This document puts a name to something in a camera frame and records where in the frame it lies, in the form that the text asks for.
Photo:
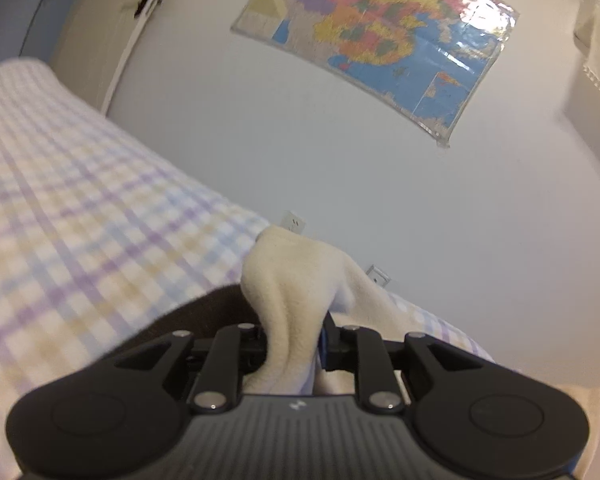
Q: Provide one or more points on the white room door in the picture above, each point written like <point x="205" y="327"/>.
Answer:
<point x="115" y="35"/>

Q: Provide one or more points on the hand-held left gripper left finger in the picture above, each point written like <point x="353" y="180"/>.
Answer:
<point x="252" y="342"/>

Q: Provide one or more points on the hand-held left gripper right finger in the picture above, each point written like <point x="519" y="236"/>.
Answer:
<point x="332" y="347"/>

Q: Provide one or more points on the colourful wall map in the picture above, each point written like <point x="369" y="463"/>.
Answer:
<point x="380" y="35"/>

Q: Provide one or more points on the white wall socket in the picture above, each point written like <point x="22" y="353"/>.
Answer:
<point x="378" y="276"/>
<point x="295" y="222"/>

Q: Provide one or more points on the purple plaid quilt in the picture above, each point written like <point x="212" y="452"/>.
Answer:
<point x="80" y="200"/>

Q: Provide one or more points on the brown and cream sweater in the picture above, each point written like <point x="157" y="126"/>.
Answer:
<point x="290" y="290"/>

